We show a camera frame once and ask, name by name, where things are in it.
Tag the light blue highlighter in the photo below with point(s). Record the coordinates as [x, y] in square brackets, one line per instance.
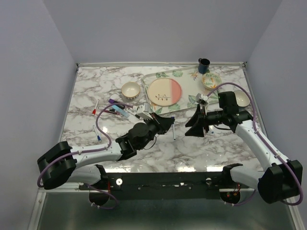
[121, 111]

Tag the pink red pen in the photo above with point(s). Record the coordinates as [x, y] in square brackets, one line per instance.
[112, 111]

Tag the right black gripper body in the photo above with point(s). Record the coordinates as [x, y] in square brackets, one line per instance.
[215, 118]

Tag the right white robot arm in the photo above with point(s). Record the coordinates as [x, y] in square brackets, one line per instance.
[280, 179]

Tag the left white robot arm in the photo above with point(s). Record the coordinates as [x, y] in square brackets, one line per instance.
[63, 163]

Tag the red cap whiteboard marker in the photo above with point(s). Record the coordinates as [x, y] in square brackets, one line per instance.
[95, 108]

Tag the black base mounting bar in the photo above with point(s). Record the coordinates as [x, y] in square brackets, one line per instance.
[166, 185]

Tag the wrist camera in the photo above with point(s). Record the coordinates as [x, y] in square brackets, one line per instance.
[202, 99]
[142, 111]

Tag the cream and pink plate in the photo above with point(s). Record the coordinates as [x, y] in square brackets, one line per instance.
[164, 92]

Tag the white bowl blue stripes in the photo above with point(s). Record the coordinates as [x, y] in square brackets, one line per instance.
[131, 90]

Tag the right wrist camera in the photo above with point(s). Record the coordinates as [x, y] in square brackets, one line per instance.
[202, 99]

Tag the purple highlighter black cap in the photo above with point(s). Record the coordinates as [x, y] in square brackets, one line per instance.
[111, 101]

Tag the small blue whiteboard marker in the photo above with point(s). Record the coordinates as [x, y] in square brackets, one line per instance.
[173, 131]

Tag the blue cap thin marker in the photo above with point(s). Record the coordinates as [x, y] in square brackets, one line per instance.
[97, 134]

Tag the floral yellow rimmed bowl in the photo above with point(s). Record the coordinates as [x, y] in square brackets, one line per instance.
[211, 80]

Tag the floral rectangular serving tray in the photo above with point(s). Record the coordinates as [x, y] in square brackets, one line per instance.
[190, 81]

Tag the dark blue mug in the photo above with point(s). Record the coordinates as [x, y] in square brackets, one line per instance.
[203, 65]

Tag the teal rimmed white bowl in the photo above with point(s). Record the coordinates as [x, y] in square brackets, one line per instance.
[242, 98]

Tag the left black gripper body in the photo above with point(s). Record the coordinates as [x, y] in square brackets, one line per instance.
[153, 129]

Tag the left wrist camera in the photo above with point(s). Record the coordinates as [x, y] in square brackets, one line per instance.
[142, 111]

